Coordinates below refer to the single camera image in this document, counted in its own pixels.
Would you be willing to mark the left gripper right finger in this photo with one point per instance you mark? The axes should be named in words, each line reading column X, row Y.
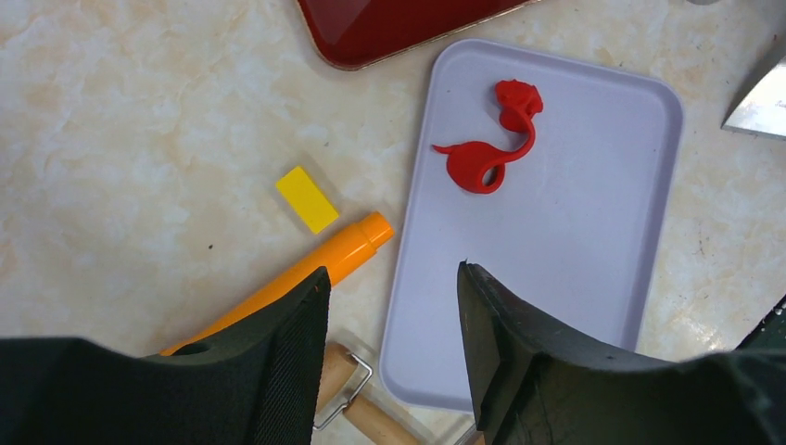
column 535, row 380

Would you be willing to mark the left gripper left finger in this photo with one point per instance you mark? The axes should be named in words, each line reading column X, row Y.
column 254, row 382

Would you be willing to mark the wooden dough roller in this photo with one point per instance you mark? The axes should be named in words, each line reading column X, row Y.
column 343, row 378

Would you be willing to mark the lavender plastic tray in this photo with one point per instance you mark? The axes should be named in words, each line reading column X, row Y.
column 573, row 229

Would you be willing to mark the red dough lump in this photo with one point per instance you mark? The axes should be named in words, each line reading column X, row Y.
column 479, row 167

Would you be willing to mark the dark red lacquer tray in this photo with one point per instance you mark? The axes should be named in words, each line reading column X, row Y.
column 354, row 34

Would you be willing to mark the metal scraper wooden handle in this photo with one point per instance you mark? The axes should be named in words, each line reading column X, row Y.
column 759, row 106

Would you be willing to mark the orange plastic rolling pin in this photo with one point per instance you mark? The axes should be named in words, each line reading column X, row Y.
column 342, row 254

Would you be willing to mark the small yellow block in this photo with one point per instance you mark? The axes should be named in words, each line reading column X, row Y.
column 307, row 200

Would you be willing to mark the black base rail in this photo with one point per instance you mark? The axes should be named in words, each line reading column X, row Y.
column 769, row 334

